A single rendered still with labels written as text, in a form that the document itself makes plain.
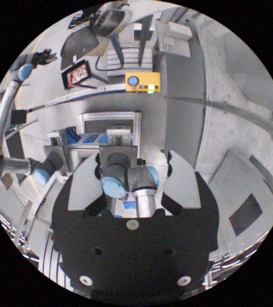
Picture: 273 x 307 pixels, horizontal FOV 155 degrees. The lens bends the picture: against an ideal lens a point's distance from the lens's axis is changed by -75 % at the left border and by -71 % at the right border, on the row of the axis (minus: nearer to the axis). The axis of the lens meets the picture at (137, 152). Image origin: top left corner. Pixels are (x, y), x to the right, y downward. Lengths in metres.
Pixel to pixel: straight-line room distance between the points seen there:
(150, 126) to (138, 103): 0.39
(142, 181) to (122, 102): 1.30
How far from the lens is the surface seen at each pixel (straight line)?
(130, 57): 1.64
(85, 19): 0.67
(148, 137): 1.72
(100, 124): 1.49
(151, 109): 1.62
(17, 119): 0.93
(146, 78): 0.53
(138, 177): 0.47
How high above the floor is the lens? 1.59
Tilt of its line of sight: 61 degrees down
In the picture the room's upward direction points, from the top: 176 degrees clockwise
